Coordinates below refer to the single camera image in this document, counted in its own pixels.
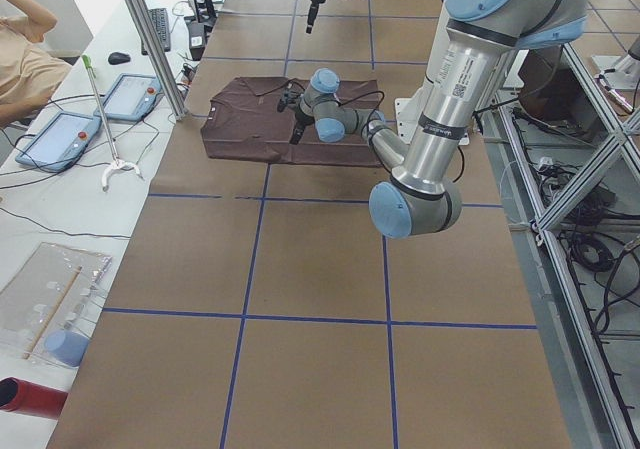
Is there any dark brown t-shirt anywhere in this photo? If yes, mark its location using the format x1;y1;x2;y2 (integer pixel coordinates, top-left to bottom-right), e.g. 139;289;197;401
201;76;380;167

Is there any black keyboard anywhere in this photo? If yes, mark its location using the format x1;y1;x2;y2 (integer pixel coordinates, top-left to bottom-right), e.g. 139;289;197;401
148;8;171;52

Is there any blue teach pendant far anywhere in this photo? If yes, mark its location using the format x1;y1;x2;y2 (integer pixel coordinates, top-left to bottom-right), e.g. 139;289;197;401
102;73;161;122

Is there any blue teach pendant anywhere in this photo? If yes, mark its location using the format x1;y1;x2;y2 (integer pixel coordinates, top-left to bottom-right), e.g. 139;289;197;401
102;73;161;122
15;111;101;173

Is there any white reacher grabber tool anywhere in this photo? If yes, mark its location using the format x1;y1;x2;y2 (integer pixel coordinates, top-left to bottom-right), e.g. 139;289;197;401
81;54;143;192

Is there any black computer mouse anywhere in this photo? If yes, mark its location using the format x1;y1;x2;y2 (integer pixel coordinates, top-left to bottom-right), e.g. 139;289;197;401
108;51;131;65

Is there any blue teach pendant near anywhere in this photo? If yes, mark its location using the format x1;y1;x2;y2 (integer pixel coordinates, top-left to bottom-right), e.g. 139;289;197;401
15;111;101;173

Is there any person in beige shirt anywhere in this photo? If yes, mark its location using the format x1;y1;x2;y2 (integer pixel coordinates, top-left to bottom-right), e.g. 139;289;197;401
1;0;71;127

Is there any wooden stick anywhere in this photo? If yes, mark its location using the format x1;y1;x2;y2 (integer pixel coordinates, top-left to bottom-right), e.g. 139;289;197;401
22;266;83;360

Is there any clear plastic bag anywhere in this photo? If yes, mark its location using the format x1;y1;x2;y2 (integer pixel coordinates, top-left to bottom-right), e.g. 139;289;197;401
1;242;112;367

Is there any red cylinder tube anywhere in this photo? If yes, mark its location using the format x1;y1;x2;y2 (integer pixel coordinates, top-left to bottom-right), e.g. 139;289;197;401
1;377;68;420

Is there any aluminium frame post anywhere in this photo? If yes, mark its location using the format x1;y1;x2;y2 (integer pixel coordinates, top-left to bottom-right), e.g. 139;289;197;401
124;0;187;121

